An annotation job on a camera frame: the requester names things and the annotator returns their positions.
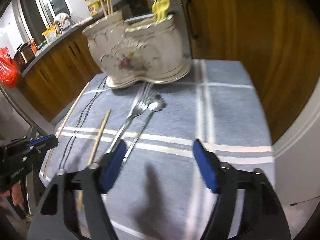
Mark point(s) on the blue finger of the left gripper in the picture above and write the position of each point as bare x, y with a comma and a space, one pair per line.
43, 144

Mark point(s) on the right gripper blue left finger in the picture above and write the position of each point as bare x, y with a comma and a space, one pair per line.
95, 180

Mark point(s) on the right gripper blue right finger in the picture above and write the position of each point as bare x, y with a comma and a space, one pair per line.
225, 180

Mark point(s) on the silver fork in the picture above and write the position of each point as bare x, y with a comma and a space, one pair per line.
139, 106

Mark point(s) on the yellow green plastic spoon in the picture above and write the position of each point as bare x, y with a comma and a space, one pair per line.
155, 11

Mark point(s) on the person's left hand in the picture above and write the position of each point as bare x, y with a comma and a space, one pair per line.
16, 193

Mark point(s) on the blue plaid tablecloth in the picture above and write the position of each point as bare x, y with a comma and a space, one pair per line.
160, 193

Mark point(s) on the red plastic bag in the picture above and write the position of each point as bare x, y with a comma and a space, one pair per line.
9, 73

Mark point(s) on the silver flower spoon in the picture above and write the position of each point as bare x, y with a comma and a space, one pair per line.
156, 104

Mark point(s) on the cream ceramic utensil holder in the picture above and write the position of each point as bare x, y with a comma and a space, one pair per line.
146, 51

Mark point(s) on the yellow cooking oil bottle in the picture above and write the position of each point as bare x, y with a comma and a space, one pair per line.
94, 8

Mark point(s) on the wooden cabinet door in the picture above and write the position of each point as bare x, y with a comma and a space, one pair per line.
277, 41

